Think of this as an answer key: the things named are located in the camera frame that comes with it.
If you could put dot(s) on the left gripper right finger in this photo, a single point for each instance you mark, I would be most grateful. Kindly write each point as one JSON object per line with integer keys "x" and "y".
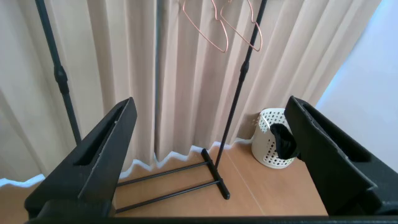
{"x": 335, "y": 174}

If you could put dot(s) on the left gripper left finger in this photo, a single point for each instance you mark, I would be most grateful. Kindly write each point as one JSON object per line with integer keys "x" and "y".
{"x": 68, "y": 186}

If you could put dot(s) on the black garment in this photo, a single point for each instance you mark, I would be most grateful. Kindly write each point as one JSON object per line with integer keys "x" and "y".
{"x": 284, "y": 143}

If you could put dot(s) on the white laundry basket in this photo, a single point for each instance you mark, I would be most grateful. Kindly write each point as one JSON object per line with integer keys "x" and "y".
{"x": 264, "y": 149}

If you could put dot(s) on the black clothes rack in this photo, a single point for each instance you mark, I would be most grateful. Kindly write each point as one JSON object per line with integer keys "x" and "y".
{"x": 60, "y": 77}

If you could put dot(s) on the pink clothes hanger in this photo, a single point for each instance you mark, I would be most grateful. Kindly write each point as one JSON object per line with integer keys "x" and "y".
{"x": 224, "y": 50}
{"x": 259, "y": 49}

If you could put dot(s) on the beige curtain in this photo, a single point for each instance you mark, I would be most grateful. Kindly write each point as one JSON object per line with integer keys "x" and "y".
{"x": 124, "y": 62}

